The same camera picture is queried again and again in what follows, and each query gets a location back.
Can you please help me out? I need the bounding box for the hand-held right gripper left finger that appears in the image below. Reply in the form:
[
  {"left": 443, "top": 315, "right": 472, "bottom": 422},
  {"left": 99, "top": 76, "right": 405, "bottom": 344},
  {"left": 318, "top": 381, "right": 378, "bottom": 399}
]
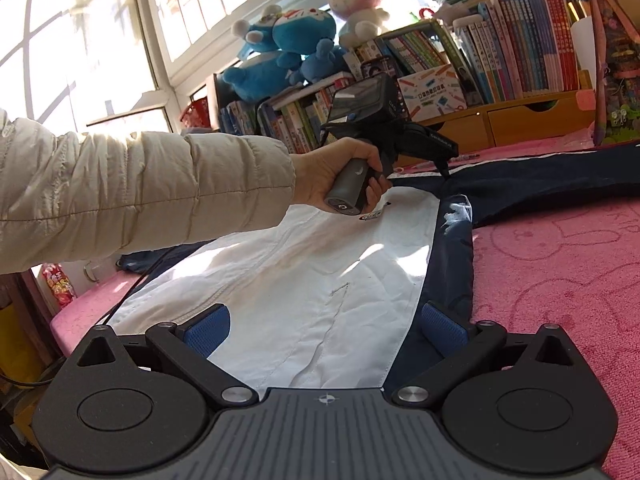
[{"left": 75, "top": 304, "right": 258, "bottom": 407}]

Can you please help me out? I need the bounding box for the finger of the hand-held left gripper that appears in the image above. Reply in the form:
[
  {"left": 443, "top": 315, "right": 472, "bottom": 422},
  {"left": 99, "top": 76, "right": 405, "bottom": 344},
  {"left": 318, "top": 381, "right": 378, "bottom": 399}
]
[{"left": 432, "top": 152, "right": 454, "bottom": 181}]

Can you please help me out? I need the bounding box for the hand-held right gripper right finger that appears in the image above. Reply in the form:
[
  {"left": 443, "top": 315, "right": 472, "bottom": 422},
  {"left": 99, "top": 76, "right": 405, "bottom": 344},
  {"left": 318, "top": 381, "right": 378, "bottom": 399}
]
[{"left": 392, "top": 302, "right": 576, "bottom": 406}]

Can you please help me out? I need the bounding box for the navy and white jacket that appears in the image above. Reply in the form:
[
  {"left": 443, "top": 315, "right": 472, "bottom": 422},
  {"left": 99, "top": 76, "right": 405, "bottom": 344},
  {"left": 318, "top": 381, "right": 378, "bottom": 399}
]
[{"left": 107, "top": 145, "right": 640, "bottom": 392}]

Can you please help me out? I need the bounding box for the person's left forearm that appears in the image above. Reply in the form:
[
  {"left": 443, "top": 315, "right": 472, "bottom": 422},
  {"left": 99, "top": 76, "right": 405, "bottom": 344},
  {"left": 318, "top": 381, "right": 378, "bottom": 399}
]
[{"left": 0, "top": 107, "right": 298, "bottom": 277}]

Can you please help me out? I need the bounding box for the person's left hand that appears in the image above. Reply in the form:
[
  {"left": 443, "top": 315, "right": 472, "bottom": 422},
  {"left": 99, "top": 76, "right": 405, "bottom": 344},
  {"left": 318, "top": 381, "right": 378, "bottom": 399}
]
[{"left": 290, "top": 137, "right": 394, "bottom": 211}]

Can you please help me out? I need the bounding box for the white box colourful print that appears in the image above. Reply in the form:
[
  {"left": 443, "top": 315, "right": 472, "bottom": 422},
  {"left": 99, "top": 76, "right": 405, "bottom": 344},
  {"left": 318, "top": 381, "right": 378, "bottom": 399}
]
[{"left": 397, "top": 64, "right": 469, "bottom": 122}]

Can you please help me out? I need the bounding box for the small blue plush toy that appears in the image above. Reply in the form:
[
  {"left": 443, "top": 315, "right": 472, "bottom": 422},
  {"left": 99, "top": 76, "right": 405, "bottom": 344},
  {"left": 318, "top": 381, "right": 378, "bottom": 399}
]
[{"left": 295, "top": 39, "right": 351, "bottom": 85}]

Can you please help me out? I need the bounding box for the row of thick books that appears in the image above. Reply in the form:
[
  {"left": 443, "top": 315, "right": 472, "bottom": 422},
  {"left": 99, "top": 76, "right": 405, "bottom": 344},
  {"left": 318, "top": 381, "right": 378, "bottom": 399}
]
[{"left": 217, "top": 20, "right": 481, "bottom": 157}]

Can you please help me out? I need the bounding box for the wooden drawer organizer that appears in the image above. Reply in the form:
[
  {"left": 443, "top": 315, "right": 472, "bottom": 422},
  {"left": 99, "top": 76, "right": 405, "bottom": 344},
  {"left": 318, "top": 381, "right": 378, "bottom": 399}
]
[{"left": 410, "top": 89, "right": 598, "bottom": 157}]

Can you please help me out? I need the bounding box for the blue cat plush toy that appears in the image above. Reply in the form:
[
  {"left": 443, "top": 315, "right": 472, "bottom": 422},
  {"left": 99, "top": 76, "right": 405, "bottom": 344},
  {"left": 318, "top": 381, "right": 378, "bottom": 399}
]
[{"left": 234, "top": 4, "right": 337, "bottom": 61}]

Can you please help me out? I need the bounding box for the pink rabbit print blanket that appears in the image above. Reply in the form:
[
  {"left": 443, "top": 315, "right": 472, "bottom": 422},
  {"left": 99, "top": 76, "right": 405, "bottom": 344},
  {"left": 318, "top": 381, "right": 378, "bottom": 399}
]
[{"left": 50, "top": 135, "right": 640, "bottom": 480}]

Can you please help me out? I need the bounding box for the row of thin colourful books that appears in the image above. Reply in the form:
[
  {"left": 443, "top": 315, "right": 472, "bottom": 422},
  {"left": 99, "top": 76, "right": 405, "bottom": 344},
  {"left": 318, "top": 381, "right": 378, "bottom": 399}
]
[{"left": 450, "top": 0, "right": 596, "bottom": 105}]

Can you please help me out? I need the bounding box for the red snack packet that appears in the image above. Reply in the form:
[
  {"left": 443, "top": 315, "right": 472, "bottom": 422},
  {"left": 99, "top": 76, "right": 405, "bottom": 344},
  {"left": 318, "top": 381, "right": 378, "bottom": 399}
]
[{"left": 42, "top": 262, "right": 79, "bottom": 312}]

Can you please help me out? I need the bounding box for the red plastic basket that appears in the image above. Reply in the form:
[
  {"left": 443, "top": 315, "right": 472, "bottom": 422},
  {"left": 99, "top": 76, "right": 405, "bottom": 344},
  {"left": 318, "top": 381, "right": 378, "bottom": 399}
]
[{"left": 180, "top": 97, "right": 211, "bottom": 129}]

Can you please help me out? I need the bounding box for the pink triangular toy house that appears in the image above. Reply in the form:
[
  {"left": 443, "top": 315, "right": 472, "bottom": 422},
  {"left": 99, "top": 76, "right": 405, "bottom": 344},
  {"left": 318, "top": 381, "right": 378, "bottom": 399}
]
[{"left": 589, "top": 0, "right": 640, "bottom": 149}]

